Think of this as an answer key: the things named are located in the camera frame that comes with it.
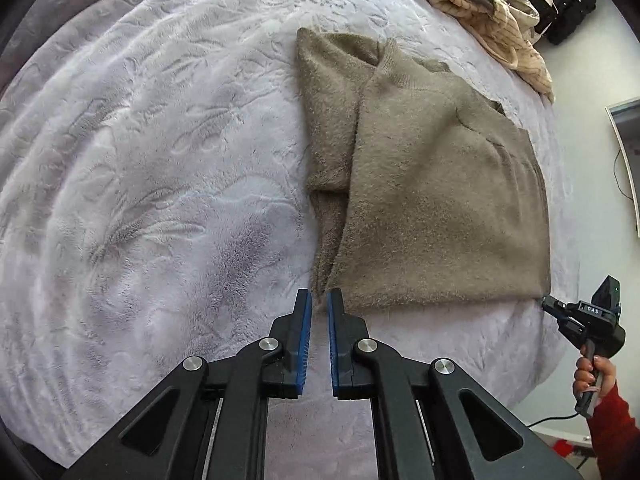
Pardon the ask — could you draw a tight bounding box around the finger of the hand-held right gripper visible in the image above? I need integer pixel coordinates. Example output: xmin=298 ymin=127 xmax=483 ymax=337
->
xmin=541 ymin=295 xmax=585 ymax=343

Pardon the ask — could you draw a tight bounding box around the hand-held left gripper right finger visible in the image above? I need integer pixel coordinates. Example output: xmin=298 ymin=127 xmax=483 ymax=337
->
xmin=326 ymin=288 xmax=584 ymax=480

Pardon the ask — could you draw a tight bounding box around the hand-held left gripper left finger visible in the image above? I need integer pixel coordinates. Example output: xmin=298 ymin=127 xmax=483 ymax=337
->
xmin=60 ymin=288 xmax=313 ymax=480

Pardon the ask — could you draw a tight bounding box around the olive knit sweater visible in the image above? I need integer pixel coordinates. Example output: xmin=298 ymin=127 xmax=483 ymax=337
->
xmin=296 ymin=27 xmax=552 ymax=314

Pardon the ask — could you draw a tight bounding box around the person's right hand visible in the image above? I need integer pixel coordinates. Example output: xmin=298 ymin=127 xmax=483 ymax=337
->
xmin=573 ymin=354 xmax=617 ymax=402

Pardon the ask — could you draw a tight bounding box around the lavender embossed plush blanket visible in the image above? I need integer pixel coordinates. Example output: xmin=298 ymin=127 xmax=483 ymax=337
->
xmin=0 ymin=0 xmax=581 ymax=471

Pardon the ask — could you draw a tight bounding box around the cream striped garment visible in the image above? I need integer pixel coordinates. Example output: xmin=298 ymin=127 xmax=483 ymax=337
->
xmin=431 ymin=0 xmax=556 ymax=107

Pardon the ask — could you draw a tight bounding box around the black garment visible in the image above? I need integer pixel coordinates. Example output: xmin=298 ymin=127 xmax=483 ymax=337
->
xmin=510 ymin=0 xmax=598 ymax=47

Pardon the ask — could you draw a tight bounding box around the grey-lavender folded duvet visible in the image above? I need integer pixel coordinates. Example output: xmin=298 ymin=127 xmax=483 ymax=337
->
xmin=0 ymin=0 xmax=161 ymax=76

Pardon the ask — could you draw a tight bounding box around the black cable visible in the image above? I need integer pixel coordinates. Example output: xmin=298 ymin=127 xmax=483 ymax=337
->
xmin=525 ymin=411 xmax=582 ymax=429

